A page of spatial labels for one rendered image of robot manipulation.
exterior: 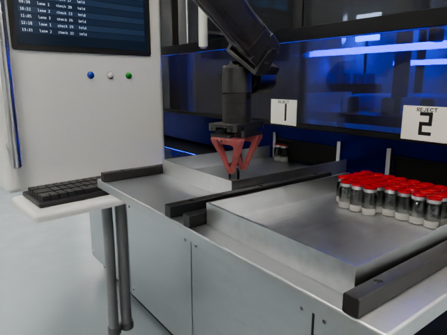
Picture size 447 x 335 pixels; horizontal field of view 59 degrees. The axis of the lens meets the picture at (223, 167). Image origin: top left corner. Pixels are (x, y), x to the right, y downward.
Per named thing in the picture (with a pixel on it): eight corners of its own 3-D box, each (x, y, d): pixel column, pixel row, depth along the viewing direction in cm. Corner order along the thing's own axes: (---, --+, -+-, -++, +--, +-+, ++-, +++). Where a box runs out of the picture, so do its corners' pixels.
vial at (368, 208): (366, 211, 65) (368, 183, 64) (378, 214, 63) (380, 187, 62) (358, 213, 64) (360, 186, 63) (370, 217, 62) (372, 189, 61)
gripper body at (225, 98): (265, 129, 79) (265, 92, 77) (235, 135, 71) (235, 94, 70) (238, 127, 83) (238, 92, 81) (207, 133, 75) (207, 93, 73)
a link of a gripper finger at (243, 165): (263, 169, 80) (263, 123, 78) (243, 177, 75) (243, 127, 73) (235, 165, 84) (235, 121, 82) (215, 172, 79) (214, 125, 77)
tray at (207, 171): (269, 157, 112) (269, 145, 112) (346, 174, 92) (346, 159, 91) (162, 173, 92) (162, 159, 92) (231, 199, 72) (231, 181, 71)
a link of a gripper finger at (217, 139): (259, 171, 79) (259, 124, 77) (238, 178, 73) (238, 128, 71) (231, 167, 83) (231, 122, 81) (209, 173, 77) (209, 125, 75)
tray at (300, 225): (346, 189, 79) (348, 172, 78) (493, 226, 59) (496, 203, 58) (206, 224, 59) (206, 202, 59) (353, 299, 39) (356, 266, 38)
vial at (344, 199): (343, 204, 69) (345, 178, 68) (354, 207, 67) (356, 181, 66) (335, 206, 67) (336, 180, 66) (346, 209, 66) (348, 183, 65)
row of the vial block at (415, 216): (340, 199, 72) (342, 174, 71) (442, 227, 58) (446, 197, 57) (332, 201, 71) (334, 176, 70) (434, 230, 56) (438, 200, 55)
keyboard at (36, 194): (156, 172, 127) (155, 165, 126) (181, 180, 117) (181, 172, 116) (22, 195, 101) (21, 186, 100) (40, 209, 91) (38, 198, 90)
